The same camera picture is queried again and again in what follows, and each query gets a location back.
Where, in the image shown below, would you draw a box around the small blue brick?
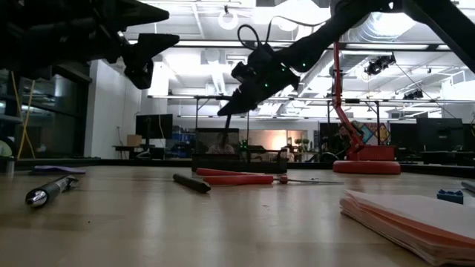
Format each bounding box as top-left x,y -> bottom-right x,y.
436,188 -> 465,205

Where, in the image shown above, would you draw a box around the black ceiling spotlight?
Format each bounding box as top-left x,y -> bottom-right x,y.
402,88 -> 424,100
364,53 -> 396,76

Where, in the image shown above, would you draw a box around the background desk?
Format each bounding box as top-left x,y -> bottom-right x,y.
113,144 -> 168,160

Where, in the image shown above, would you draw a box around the wide dark monitor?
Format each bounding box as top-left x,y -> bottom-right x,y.
389,117 -> 465,153

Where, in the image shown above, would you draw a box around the purple sticky note pad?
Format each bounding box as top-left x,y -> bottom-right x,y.
29,165 -> 87,176

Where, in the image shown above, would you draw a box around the red handled scissors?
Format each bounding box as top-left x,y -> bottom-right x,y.
195,168 -> 345,186

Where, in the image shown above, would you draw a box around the person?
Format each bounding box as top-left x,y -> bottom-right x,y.
206,132 -> 238,155

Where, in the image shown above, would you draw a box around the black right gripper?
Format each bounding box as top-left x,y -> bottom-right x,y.
217,61 -> 301,117

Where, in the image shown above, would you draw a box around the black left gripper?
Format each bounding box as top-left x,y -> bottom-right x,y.
22,0 -> 181,90

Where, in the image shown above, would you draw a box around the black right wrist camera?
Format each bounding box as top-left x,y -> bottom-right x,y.
248,42 -> 278,70

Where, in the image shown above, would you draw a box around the white ceiling ring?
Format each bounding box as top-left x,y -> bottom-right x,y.
217,9 -> 240,31

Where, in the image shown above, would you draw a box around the black background workstation frame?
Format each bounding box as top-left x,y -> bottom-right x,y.
147,94 -> 379,131

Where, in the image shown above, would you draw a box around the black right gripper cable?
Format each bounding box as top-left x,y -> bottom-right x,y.
236,15 -> 330,51

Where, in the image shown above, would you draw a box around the pale green round object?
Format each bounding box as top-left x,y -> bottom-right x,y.
0,139 -> 13,159

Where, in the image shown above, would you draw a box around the pink sticky note pad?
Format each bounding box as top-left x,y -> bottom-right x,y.
339,188 -> 475,267

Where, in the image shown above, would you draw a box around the yellow cable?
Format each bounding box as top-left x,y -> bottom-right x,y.
10,70 -> 36,160

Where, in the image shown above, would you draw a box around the red desk lamp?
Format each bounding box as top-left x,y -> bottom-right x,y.
329,40 -> 402,175

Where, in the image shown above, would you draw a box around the black computer monitor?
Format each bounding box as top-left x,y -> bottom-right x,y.
135,113 -> 174,140

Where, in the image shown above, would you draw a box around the black mesh desk organizer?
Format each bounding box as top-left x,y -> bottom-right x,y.
191,128 -> 289,174

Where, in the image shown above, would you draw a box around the black pen with silver tip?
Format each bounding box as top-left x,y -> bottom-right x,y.
24,174 -> 79,208

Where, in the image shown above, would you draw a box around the black aluminium table frame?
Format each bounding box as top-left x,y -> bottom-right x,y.
14,157 -> 475,179

